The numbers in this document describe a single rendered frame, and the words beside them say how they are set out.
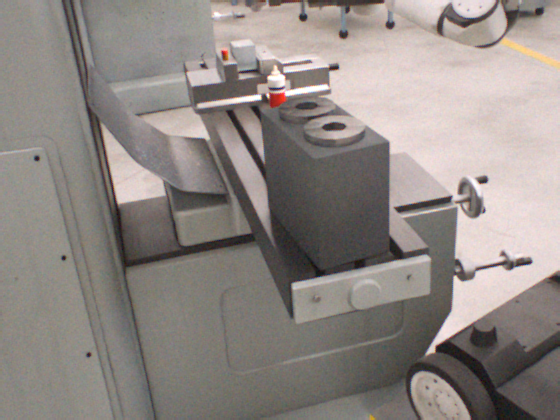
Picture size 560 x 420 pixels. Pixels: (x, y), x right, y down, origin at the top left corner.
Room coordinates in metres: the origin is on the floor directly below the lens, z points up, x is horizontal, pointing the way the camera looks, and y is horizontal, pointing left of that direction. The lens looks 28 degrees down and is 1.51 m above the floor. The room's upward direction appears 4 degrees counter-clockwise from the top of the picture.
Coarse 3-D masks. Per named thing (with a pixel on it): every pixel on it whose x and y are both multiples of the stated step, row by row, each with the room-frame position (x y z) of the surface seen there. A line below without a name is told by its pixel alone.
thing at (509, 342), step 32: (544, 288) 1.20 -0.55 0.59; (480, 320) 1.04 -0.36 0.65; (512, 320) 1.10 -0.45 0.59; (544, 320) 1.09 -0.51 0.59; (448, 352) 1.03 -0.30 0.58; (480, 352) 0.99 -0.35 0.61; (512, 352) 1.00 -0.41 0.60; (544, 352) 1.02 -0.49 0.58; (512, 384) 0.94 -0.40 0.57; (544, 384) 0.94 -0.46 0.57; (512, 416) 0.90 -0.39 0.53; (544, 416) 0.86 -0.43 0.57
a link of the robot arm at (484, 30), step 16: (400, 0) 1.30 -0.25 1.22; (416, 0) 1.28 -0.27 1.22; (432, 0) 1.26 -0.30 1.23; (448, 0) 1.25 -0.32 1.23; (416, 16) 1.27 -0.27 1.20; (432, 16) 1.25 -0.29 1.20; (448, 16) 1.20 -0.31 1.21; (496, 16) 1.19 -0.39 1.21; (432, 32) 1.26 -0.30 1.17; (448, 32) 1.22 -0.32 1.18; (464, 32) 1.20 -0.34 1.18; (480, 32) 1.20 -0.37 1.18; (496, 32) 1.22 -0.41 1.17
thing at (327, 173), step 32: (288, 128) 0.94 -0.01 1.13; (320, 128) 0.90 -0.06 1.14; (352, 128) 0.89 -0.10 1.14; (288, 160) 0.92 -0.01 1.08; (320, 160) 0.83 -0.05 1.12; (352, 160) 0.84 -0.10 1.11; (384, 160) 0.86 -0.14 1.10; (288, 192) 0.93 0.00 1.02; (320, 192) 0.83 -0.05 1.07; (352, 192) 0.84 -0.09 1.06; (384, 192) 0.86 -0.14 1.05; (288, 224) 0.94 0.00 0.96; (320, 224) 0.83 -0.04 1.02; (352, 224) 0.84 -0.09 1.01; (384, 224) 0.86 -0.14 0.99; (320, 256) 0.83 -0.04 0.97; (352, 256) 0.84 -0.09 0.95
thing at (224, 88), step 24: (192, 72) 1.65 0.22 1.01; (216, 72) 1.63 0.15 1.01; (240, 72) 1.64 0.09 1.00; (288, 72) 1.59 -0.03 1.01; (312, 72) 1.60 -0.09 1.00; (192, 96) 1.56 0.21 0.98; (216, 96) 1.55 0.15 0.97; (240, 96) 1.56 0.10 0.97; (264, 96) 1.58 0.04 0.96; (288, 96) 1.57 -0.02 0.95
